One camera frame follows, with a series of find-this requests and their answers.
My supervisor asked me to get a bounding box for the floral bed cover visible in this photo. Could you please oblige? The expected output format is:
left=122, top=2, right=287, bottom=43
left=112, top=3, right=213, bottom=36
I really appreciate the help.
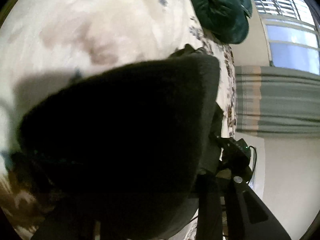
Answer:
left=0, top=0, right=238, bottom=240

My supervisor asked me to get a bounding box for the green striped right curtain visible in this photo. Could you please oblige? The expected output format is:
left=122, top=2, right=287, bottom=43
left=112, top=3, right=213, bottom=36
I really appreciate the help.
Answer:
left=235, top=66, right=319, bottom=137

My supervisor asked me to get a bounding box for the black device with cable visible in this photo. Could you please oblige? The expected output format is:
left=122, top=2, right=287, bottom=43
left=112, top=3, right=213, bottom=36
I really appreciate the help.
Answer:
left=214, top=136, right=257, bottom=184

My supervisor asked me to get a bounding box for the dark striped knit sweater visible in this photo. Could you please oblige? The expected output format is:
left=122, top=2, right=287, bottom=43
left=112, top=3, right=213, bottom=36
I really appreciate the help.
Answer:
left=11, top=50, right=220, bottom=239

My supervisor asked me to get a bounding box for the window with white bars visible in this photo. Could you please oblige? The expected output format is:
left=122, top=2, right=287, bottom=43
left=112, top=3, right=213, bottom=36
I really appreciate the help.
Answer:
left=253, top=0, right=319, bottom=75

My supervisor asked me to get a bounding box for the dark green plush blanket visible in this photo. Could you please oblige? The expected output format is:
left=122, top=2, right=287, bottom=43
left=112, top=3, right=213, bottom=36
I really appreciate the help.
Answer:
left=191, top=0, right=253, bottom=44

